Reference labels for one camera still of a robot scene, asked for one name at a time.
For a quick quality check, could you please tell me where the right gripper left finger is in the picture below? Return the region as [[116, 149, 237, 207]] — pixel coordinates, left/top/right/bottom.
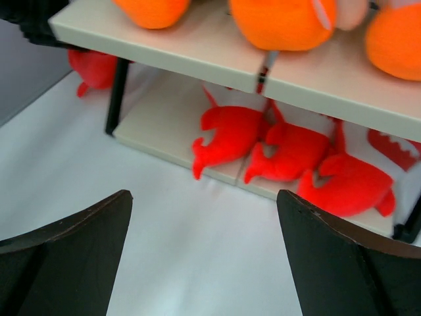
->
[[1, 190, 133, 315]]

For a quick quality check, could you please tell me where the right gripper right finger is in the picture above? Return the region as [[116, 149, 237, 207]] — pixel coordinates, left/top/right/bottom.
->
[[276, 190, 420, 315]]

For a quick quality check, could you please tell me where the red shark plush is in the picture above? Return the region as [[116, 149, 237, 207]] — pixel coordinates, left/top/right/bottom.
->
[[244, 99, 335, 184], [297, 121, 420, 217]]

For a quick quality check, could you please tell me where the beige three-tier shelf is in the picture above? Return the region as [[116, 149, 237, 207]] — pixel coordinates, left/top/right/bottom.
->
[[47, 0, 421, 244]]

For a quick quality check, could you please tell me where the orange doll right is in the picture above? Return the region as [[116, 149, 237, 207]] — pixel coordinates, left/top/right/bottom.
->
[[365, 1, 420, 82]]

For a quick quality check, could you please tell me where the orange doll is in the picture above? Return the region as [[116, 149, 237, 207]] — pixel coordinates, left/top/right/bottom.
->
[[229, 0, 370, 51], [365, 1, 420, 82], [114, 0, 191, 30]]

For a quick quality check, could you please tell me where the orange doll middle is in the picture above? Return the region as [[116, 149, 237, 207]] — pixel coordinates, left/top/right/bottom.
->
[[229, 0, 370, 51]]

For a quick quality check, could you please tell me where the orange doll left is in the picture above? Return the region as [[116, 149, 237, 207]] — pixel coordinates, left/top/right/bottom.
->
[[114, 0, 191, 30]]

